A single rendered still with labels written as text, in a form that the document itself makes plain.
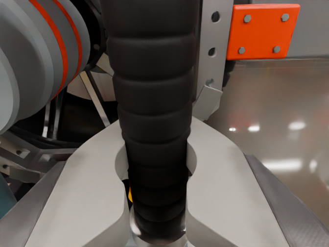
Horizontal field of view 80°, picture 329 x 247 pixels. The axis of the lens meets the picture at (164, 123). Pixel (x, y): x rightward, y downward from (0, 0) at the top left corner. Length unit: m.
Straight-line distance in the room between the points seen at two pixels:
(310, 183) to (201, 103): 1.17
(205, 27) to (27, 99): 0.23
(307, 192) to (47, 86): 1.30
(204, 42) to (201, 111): 0.11
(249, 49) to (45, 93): 0.27
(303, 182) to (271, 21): 1.18
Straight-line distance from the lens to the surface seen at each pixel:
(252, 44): 0.32
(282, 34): 0.34
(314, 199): 1.35
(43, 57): 0.23
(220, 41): 0.31
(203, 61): 0.31
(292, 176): 1.42
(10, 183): 0.79
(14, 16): 0.22
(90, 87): 0.45
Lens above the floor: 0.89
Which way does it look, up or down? 31 degrees down
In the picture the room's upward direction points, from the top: 1 degrees counter-clockwise
